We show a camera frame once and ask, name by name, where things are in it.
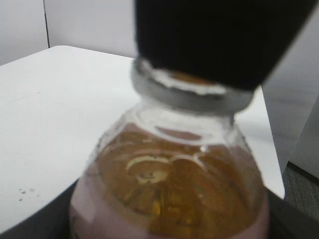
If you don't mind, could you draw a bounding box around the pink oolong tea bottle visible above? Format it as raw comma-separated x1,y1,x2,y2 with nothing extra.
69,58,270,239

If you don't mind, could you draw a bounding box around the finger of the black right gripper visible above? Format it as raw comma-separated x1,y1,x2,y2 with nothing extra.
134,0,317,90

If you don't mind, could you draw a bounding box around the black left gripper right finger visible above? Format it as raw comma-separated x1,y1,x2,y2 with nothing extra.
267,190,319,239

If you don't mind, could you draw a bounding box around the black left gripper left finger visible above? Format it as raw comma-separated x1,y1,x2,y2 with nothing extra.
0,182,77,239

